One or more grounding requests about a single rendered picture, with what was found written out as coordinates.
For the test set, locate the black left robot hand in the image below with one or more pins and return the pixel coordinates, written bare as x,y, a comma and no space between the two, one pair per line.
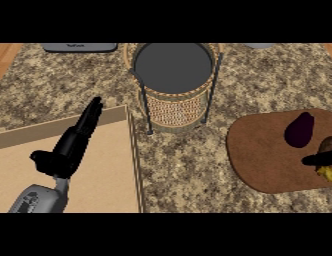
72,143

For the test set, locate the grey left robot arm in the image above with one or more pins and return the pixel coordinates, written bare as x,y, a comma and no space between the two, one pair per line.
43,198

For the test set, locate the brown sweet potato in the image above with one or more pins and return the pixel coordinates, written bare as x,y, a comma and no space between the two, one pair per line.
331,168

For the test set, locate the brown oval cutting board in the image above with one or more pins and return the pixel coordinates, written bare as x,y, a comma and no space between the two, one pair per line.
276,156

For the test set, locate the tiered wicker basket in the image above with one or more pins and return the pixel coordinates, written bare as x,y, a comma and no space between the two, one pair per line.
176,85

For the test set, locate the open pale wooden drawer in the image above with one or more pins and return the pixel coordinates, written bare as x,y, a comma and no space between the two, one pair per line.
59,163

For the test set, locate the dark purple eggplant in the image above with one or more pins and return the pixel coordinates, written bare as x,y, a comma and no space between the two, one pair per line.
300,130

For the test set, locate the flat grey appliance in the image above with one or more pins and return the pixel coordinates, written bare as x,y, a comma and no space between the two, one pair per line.
80,47

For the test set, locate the pale grey round object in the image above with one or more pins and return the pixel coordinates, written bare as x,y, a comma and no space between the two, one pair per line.
260,45

